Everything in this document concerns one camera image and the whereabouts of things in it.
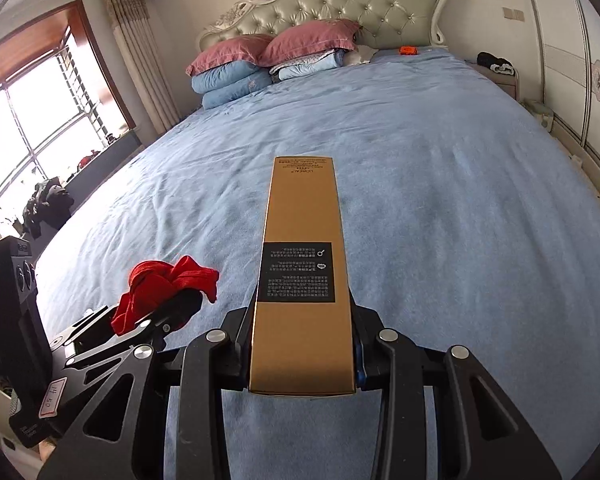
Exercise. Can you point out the long brown cardboard box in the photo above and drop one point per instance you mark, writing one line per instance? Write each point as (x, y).
(300, 210)

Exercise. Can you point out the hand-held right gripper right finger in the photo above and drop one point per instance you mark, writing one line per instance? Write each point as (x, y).
(367, 352)

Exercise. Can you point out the sliding door wardrobe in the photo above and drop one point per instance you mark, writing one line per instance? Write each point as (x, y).
(580, 60)

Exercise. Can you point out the grey nightstand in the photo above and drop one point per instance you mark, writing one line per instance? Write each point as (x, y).
(500, 80)

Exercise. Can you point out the folded light blue blanket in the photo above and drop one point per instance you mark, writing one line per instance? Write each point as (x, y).
(310, 65)

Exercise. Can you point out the white teal storage box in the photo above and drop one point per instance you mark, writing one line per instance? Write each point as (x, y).
(539, 115)

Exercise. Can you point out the red cloth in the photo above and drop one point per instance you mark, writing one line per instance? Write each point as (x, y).
(145, 285)

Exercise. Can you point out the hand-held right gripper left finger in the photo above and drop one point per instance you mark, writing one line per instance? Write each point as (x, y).
(237, 340)

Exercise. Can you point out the black cloth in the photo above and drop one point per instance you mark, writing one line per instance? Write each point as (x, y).
(492, 60)

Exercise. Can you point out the pink pillow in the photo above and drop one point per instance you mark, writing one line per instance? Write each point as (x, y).
(230, 55)
(310, 40)

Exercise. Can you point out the folded blue quilt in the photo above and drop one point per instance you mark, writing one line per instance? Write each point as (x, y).
(230, 85)

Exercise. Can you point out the pile of dark clothes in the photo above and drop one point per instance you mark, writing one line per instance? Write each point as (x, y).
(47, 205)

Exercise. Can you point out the wall switch plate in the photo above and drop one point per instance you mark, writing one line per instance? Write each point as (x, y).
(512, 13)

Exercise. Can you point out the bed with blue sheet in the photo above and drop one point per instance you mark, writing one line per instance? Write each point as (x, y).
(430, 185)

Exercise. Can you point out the wooden framed window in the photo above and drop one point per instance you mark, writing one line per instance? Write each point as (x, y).
(40, 110)

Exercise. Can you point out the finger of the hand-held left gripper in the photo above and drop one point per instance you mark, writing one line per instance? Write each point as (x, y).
(80, 330)
(177, 307)

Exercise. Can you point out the small orange object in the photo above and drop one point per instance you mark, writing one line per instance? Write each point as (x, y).
(408, 50)

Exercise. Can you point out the tufted green headboard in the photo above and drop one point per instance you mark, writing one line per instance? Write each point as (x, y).
(355, 5)

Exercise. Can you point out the beige curtain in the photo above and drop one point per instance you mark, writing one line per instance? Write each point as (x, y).
(140, 55)

